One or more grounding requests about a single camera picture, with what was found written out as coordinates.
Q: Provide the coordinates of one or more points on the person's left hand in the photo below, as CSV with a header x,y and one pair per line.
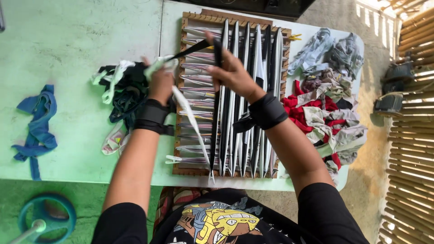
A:
x,y
158,84

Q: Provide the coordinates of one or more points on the person's right hand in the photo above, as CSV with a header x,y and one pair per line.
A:
x,y
234,76

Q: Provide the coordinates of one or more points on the person's right fingers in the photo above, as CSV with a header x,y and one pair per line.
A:
x,y
213,50

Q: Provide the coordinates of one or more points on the person's left fingers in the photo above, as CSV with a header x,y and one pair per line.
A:
x,y
147,64

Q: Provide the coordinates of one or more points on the white fabric strip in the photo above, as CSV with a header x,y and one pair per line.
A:
x,y
190,113

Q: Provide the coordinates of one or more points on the black fabric strip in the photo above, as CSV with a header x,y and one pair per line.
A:
x,y
214,135

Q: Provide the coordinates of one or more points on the row of striped weft strips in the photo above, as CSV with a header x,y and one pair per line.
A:
x,y
198,79

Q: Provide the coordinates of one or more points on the heap of dark and white strips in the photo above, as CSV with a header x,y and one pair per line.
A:
x,y
127,91

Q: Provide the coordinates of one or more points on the black left wrist band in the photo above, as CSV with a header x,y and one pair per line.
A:
x,y
154,117

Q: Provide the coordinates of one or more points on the black wrist band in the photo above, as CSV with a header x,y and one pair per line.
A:
x,y
154,117
266,111

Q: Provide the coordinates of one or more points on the black right wrist band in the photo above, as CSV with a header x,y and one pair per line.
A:
x,y
266,111

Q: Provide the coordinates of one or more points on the yellow clothespin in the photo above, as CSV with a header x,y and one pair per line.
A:
x,y
295,37

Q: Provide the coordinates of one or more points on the white clothespin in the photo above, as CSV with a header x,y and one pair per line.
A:
x,y
173,159

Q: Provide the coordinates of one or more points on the row of black white warp strips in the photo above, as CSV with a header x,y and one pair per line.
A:
x,y
257,149

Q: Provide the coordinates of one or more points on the heap of grey and red strips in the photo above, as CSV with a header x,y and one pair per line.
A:
x,y
325,101

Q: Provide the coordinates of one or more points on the blue fabric strip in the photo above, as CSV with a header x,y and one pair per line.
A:
x,y
37,130

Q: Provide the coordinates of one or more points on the red plaid cloth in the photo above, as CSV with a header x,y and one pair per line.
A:
x,y
176,200

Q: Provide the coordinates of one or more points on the black printed shirt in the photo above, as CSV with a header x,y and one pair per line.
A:
x,y
230,220

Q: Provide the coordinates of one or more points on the teal round stand base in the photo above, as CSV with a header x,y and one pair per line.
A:
x,y
47,218

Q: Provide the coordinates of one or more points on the bamboo fence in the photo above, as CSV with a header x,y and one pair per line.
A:
x,y
412,135

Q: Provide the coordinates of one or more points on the wooden weaving loom frame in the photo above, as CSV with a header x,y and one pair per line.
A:
x,y
179,101

